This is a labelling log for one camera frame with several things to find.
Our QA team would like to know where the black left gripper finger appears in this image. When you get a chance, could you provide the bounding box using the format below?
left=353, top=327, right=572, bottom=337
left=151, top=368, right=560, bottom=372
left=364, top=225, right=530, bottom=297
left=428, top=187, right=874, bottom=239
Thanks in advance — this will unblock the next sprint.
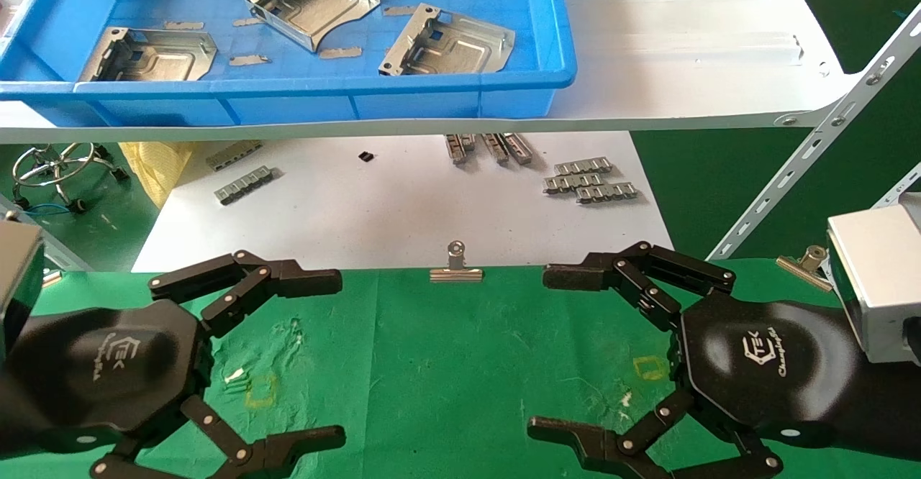
left=149, top=250, right=343, bottom=338
left=90, top=395, right=348, bottom=479

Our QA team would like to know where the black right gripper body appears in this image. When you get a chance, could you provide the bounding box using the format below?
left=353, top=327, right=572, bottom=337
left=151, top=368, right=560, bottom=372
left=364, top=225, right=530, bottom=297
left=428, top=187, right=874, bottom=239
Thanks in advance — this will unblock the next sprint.
left=673, top=296, right=866, bottom=447

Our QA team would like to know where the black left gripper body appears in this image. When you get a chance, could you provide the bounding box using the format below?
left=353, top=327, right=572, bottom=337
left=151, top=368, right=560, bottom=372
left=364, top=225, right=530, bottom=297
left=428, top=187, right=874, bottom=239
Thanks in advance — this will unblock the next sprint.
left=14, top=299, right=214, bottom=458

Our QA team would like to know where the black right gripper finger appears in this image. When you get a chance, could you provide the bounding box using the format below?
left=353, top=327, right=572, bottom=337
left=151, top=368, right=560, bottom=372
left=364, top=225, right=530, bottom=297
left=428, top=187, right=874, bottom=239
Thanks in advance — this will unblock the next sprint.
left=543, top=242, right=737, bottom=333
left=527, top=389, right=784, bottom=479

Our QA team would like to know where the silver stamped metal bracket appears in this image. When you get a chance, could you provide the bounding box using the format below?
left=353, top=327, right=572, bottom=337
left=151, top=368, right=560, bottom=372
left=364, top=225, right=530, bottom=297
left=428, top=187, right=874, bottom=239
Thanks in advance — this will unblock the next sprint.
left=78, top=27, right=218, bottom=83
left=242, top=0, right=381, bottom=53
left=378, top=3, right=517, bottom=78

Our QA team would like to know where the grey metal connector strip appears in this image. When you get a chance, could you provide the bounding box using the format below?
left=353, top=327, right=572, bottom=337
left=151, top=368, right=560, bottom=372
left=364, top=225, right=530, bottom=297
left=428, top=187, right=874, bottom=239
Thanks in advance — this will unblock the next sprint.
left=214, top=165, right=276, bottom=206
left=543, top=173, right=605, bottom=196
left=576, top=182, right=640, bottom=205
left=206, top=141, right=263, bottom=172
left=554, top=157, right=614, bottom=176
left=481, top=134, right=510, bottom=165
left=444, top=134, right=477, bottom=166
left=502, top=132, right=535, bottom=165

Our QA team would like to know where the brass binder clip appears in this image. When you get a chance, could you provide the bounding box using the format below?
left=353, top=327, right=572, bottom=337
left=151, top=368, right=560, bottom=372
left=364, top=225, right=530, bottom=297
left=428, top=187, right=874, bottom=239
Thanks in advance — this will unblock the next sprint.
left=776, top=245, right=835, bottom=293

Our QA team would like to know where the grey metal beam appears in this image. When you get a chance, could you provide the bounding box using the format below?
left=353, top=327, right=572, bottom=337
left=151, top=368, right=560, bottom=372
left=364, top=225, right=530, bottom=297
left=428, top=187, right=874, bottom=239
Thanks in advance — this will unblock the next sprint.
left=0, top=193, right=91, bottom=273

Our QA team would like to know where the white board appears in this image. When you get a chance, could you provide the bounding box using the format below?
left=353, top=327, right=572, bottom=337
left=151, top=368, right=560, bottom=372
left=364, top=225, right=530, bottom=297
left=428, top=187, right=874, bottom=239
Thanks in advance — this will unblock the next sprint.
left=132, top=132, right=675, bottom=273

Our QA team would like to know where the yellow plastic bag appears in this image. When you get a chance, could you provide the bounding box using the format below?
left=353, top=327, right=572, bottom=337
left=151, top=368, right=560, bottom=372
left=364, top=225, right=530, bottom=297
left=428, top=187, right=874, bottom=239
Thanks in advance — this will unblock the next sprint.
left=119, top=141, right=197, bottom=210

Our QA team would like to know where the green table cloth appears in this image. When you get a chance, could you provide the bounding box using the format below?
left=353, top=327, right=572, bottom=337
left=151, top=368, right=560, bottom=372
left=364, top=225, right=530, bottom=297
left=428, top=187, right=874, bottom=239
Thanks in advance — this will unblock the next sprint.
left=0, top=257, right=921, bottom=479

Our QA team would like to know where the chrome stool base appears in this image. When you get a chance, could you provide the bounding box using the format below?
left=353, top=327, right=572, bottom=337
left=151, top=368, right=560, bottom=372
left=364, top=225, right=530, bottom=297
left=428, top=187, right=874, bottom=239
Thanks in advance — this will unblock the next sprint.
left=11, top=142, right=131, bottom=214

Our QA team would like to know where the silver binder clip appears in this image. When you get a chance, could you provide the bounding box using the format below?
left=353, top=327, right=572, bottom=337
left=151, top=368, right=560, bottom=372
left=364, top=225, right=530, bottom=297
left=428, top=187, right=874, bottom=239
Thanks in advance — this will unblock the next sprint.
left=430, top=240, right=484, bottom=283

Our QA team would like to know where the blue plastic tray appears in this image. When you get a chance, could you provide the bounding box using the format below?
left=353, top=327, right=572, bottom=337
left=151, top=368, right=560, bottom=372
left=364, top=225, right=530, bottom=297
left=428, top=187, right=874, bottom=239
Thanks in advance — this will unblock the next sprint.
left=0, top=0, right=579, bottom=128

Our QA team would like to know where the white perforated shelf strut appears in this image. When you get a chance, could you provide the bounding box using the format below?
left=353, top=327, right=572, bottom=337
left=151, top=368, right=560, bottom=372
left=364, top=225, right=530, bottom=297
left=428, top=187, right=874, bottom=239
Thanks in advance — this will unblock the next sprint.
left=707, top=3, right=921, bottom=262

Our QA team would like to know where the short white perforated strut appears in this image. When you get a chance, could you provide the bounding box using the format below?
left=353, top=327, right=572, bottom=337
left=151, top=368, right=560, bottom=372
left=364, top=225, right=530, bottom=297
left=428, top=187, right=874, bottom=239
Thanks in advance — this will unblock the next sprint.
left=872, top=163, right=921, bottom=210

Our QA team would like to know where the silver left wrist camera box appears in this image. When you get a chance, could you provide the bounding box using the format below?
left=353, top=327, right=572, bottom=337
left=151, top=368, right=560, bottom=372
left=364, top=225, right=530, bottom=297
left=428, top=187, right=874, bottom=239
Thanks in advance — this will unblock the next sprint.
left=0, top=219, right=45, bottom=356

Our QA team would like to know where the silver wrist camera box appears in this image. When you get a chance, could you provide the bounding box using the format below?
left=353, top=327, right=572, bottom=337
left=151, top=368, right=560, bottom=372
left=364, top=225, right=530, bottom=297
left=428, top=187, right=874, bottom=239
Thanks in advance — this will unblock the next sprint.
left=0, top=219, right=45, bottom=356
left=826, top=193, right=921, bottom=365

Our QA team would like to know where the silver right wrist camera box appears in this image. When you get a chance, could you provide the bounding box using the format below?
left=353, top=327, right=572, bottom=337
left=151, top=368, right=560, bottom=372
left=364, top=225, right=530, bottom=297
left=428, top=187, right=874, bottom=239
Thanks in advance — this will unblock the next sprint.
left=826, top=193, right=921, bottom=365

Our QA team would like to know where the blue cable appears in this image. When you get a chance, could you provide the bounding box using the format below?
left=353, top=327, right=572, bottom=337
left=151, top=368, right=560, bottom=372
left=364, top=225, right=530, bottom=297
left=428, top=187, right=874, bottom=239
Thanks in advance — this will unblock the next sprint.
left=20, top=202, right=73, bottom=221

